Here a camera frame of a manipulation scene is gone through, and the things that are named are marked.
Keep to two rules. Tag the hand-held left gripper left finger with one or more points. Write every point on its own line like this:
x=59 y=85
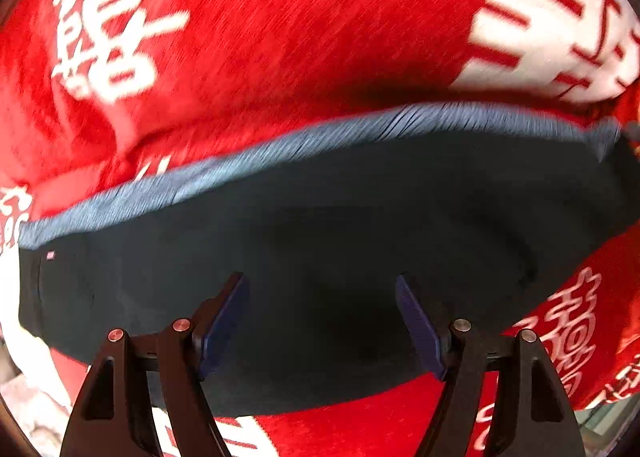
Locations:
x=226 y=317

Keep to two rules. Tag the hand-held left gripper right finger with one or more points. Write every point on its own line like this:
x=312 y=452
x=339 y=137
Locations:
x=417 y=322

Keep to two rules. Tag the dark pants with patterned waistband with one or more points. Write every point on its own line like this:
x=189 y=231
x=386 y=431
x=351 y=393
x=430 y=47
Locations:
x=325 y=237

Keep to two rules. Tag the red printed blanket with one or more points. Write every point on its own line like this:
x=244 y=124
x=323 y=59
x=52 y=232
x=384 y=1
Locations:
x=300 y=12

